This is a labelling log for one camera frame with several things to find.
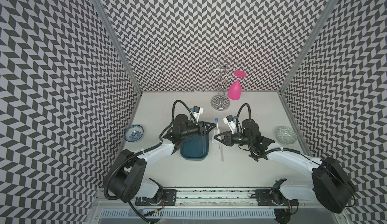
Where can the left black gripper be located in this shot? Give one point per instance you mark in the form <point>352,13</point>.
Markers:
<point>202,128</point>

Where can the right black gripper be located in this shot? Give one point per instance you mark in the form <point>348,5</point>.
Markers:
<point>227,141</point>

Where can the white gauze cloth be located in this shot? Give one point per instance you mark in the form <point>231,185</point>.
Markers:
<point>214,133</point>

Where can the blue capped test tube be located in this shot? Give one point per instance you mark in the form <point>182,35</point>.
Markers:
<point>217,124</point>
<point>221,152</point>

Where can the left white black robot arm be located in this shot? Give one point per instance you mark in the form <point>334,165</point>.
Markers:
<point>125,180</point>

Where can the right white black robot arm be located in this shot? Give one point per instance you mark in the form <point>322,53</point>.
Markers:
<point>327,184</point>

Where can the teal rectangular plastic tray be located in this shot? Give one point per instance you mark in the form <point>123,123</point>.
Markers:
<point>195,147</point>

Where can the blue patterned small bowl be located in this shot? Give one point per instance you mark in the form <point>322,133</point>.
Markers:
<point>134,133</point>

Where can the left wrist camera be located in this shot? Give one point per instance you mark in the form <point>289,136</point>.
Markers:
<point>197,112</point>

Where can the chrome wire glass rack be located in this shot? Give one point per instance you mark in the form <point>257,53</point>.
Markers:
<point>221,70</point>

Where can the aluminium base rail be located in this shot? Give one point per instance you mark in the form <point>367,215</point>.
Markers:
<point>233,204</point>

